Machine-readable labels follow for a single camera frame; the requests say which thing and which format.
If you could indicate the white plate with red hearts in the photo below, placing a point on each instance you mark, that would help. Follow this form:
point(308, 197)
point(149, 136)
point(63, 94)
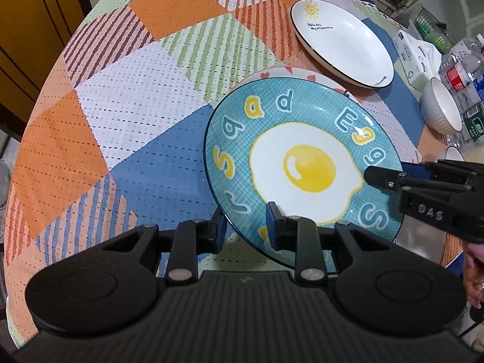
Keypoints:
point(272, 72)

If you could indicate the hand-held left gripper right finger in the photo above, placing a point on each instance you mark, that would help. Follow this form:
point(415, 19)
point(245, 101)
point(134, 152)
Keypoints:
point(271, 223)

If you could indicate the blue fried egg plate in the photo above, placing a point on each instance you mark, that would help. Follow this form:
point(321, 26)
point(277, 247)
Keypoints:
point(234, 140)

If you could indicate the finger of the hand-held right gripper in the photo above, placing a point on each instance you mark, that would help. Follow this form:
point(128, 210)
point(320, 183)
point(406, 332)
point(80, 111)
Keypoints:
point(382, 177)
point(416, 169)

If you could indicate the colourful patchwork tablecloth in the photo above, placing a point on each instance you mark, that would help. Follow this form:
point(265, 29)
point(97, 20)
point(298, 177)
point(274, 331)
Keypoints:
point(113, 102)

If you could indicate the green label water bottle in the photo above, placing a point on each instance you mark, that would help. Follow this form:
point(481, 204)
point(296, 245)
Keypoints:
point(474, 124)

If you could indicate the white ribbed bowl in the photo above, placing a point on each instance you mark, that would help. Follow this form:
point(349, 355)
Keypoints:
point(438, 109)
point(453, 155)

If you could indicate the white tissue pack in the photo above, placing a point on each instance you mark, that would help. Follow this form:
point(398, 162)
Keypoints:
point(412, 55)

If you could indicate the white plate with sun print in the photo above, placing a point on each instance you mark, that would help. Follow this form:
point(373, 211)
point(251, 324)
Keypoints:
point(340, 41)

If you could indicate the green plastic basket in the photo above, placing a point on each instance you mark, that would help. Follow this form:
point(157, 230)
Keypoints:
point(431, 26)

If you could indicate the red label water bottle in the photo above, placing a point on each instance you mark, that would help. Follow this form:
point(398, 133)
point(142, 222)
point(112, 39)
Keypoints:
point(457, 77)

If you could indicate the person's right hand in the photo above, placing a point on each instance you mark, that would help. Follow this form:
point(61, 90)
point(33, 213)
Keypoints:
point(474, 272)

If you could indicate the clear plastic water bottle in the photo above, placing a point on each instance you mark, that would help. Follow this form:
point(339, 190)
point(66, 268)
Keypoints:
point(470, 51)

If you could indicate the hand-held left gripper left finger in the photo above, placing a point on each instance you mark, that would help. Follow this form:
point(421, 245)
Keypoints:
point(221, 232)

